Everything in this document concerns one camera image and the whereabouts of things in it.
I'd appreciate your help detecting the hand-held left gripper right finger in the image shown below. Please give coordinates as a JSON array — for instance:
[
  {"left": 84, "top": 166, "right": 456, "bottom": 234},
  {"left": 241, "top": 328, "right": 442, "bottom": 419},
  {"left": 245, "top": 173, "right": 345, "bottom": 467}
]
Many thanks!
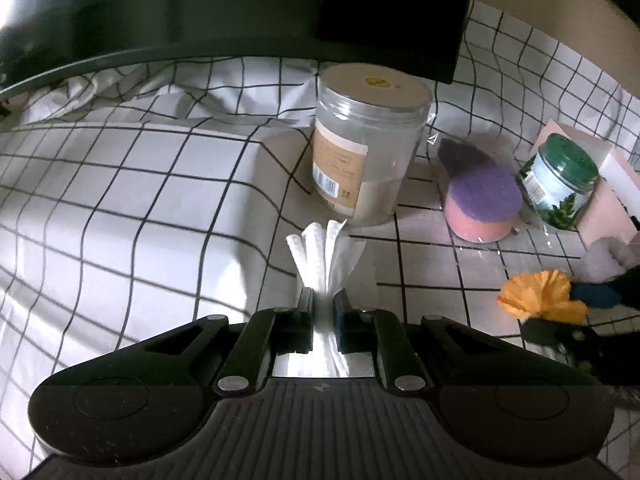
[{"left": 332, "top": 287, "right": 522, "bottom": 394}]

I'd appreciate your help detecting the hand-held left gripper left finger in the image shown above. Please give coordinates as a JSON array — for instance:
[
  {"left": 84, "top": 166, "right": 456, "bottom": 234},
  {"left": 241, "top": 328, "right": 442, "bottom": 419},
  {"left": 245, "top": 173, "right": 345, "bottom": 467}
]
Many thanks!
[{"left": 120, "top": 287, "right": 316, "bottom": 399}]

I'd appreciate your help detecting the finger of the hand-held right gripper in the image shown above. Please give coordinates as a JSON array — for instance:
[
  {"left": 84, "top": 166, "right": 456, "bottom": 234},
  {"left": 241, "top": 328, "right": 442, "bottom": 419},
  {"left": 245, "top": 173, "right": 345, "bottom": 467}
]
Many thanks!
[
  {"left": 522, "top": 317, "right": 640, "bottom": 387},
  {"left": 572, "top": 266, "right": 640, "bottom": 310}
]

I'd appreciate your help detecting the lavender fluffy towel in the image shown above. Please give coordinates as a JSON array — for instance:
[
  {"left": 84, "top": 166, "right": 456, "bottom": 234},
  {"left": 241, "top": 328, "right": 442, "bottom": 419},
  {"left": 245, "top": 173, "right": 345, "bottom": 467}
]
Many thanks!
[{"left": 582, "top": 237, "right": 637, "bottom": 286}]

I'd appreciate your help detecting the orange scrunchie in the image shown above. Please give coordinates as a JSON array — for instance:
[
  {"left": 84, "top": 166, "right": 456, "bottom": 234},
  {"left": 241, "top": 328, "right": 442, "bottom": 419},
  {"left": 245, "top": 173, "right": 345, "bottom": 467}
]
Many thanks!
[{"left": 496, "top": 269, "right": 590, "bottom": 325}]

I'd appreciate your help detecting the white tissue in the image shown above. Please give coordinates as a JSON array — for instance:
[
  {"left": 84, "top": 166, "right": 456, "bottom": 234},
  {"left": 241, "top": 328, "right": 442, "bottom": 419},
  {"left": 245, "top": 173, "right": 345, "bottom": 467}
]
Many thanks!
[{"left": 285, "top": 220, "right": 378, "bottom": 378}]

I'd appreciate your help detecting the pink cardboard box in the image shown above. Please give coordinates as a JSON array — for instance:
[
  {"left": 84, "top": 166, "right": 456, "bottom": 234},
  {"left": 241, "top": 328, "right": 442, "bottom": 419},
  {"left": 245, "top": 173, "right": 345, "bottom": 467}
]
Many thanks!
[{"left": 530, "top": 119, "right": 640, "bottom": 246}]

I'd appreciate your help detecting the glass jar green lid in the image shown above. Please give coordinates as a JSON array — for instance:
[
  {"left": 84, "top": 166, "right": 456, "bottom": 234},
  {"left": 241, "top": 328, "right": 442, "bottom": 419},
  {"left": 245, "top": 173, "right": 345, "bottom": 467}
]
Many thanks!
[{"left": 517, "top": 133, "right": 600, "bottom": 231}]

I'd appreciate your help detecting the clear jar beige lid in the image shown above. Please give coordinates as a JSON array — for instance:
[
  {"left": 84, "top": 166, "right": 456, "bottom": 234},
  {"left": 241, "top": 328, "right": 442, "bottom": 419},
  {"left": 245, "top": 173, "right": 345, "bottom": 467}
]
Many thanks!
[{"left": 311, "top": 64, "right": 433, "bottom": 227}]

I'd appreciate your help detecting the white checkered tablecloth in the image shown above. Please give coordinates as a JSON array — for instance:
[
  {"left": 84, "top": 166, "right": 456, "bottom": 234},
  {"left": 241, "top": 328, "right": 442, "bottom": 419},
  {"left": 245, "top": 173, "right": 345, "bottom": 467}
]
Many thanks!
[{"left": 0, "top": 0, "right": 640, "bottom": 461}]

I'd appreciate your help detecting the curved black monitor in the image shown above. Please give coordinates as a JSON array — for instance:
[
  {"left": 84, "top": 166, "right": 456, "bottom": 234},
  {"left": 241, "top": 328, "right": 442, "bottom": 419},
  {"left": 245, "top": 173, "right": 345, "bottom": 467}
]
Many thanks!
[{"left": 0, "top": 0, "right": 476, "bottom": 102}]

